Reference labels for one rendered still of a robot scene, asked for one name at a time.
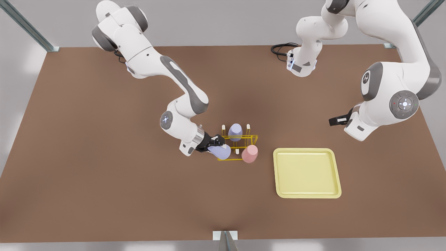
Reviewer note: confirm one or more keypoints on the lavender cup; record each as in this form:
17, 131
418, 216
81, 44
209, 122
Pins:
235, 131
222, 152

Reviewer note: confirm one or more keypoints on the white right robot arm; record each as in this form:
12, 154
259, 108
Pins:
146, 59

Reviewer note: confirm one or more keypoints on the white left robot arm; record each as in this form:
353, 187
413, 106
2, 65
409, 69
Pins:
390, 42

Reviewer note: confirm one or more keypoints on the pink cup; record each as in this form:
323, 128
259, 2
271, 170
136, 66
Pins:
249, 154

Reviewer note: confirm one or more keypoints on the yellow tray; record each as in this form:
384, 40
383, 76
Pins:
306, 173

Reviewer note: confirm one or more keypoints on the silver frame post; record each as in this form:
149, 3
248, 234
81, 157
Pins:
423, 14
225, 240
28, 26

